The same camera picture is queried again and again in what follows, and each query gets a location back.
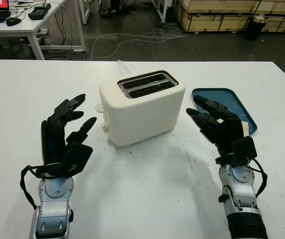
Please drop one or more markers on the white toaster lever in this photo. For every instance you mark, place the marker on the white toaster lever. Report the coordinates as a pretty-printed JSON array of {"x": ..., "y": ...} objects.
[{"x": 99, "y": 107}]

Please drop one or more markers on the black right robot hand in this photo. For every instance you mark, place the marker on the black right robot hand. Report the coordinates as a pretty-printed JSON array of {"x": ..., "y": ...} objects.
[{"x": 228, "y": 129}]

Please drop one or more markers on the black computer mouse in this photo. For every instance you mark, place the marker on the black computer mouse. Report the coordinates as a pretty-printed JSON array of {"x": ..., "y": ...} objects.
[{"x": 13, "y": 22}]

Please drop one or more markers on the white two-slot toaster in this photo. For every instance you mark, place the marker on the white two-slot toaster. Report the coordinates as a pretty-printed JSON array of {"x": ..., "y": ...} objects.
[{"x": 145, "y": 117}]

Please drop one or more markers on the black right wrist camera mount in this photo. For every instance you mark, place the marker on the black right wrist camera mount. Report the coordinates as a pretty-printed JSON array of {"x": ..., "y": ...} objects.
[{"x": 244, "y": 149}]

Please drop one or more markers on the blue rectangular tray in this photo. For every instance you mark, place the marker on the blue rectangular tray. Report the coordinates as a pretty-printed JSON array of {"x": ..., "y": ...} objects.
[{"x": 222, "y": 95}]

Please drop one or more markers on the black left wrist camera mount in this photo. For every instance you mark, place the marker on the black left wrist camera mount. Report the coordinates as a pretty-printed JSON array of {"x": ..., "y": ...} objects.
[{"x": 79, "y": 155}]

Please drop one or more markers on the slice of bread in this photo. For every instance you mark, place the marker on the slice of bread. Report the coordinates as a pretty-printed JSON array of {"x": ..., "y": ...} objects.
[{"x": 245, "y": 129}]

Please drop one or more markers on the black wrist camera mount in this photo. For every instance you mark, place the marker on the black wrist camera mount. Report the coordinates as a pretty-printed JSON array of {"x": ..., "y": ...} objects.
[
  {"x": 244, "y": 149},
  {"x": 79, "y": 155}
]

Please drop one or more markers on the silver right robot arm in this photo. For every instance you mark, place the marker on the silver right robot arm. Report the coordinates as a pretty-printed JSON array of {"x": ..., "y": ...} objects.
[{"x": 242, "y": 194}]

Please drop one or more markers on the black handheld controller device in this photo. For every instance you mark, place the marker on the black handheld controller device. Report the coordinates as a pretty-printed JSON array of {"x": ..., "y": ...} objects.
[{"x": 38, "y": 12}]

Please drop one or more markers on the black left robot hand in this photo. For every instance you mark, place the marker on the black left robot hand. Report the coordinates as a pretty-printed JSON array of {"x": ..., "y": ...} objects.
[{"x": 52, "y": 139}]

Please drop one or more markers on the black trash bin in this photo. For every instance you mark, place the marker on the black trash bin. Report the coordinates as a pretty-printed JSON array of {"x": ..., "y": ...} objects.
[{"x": 253, "y": 30}]

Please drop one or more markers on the silver toaster knob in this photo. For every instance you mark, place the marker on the silver toaster knob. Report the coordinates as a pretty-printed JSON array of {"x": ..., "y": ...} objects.
[{"x": 104, "y": 127}]

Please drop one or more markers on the white office desk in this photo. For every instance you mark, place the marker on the white office desk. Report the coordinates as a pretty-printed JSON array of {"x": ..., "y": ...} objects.
[{"x": 20, "y": 28}]

